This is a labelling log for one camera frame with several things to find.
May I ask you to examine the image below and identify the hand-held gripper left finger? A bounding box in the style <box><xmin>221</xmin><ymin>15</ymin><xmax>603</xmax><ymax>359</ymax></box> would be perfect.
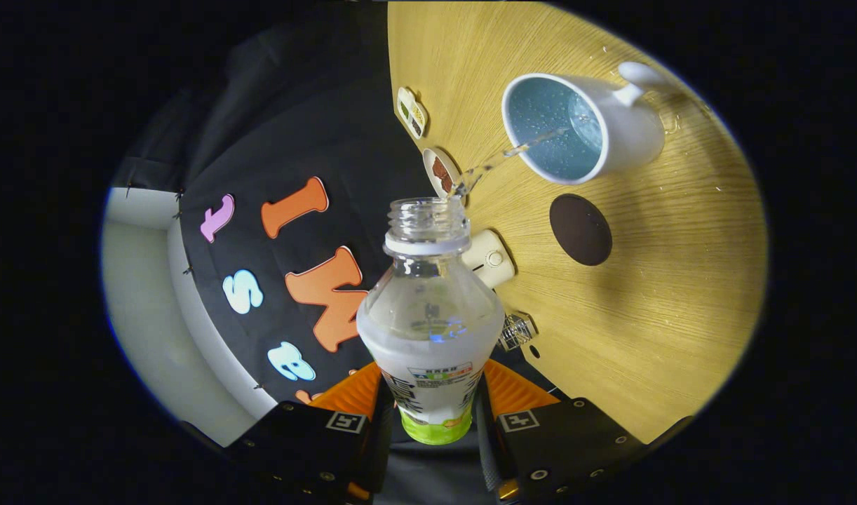
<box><xmin>225</xmin><ymin>361</ymin><xmax>394</xmax><ymax>502</ymax></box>

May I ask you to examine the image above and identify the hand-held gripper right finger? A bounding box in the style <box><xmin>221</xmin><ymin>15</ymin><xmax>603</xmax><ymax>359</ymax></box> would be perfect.
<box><xmin>474</xmin><ymin>359</ymin><xmax>647</xmax><ymax>500</ymax></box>

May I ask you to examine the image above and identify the clear juice bottle white label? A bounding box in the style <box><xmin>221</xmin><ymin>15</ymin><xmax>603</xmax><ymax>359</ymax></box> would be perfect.
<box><xmin>356</xmin><ymin>197</ymin><xmax>505</xmax><ymax>445</ymax></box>

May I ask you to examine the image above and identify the dark brown round coaster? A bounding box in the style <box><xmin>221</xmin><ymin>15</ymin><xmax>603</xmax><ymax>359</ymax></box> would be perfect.
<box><xmin>549</xmin><ymin>194</ymin><xmax>613</xmax><ymax>267</ymax></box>

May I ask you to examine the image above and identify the white cup blue inside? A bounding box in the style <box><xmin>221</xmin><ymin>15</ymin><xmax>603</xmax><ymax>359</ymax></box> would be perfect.
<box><xmin>501</xmin><ymin>62</ymin><xmax>666</xmax><ymax>186</ymax></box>

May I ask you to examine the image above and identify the white toaster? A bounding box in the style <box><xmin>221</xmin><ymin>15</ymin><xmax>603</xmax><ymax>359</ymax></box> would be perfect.
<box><xmin>462</xmin><ymin>229</ymin><xmax>516</xmax><ymax>290</ymax></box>

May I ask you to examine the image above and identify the wooden table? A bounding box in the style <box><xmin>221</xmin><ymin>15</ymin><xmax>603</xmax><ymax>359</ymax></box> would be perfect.
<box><xmin>386</xmin><ymin>0</ymin><xmax>769</xmax><ymax>445</ymax></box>

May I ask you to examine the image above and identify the beige round plate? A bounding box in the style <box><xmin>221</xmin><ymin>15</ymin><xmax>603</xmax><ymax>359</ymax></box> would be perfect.
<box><xmin>422</xmin><ymin>147</ymin><xmax>464</xmax><ymax>201</ymax></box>

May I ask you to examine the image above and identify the white divided snack dish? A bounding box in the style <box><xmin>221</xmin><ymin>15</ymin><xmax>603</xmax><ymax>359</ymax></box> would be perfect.
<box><xmin>397</xmin><ymin>86</ymin><xmax>428</xmax><ymax>139</ymax></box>

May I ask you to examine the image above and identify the metal wire holder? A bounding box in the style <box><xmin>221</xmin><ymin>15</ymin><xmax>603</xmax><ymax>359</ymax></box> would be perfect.
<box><xmin>499</xmin><ymin>313</ymin><xmax>539</xmax><ymax>351</ymax></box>

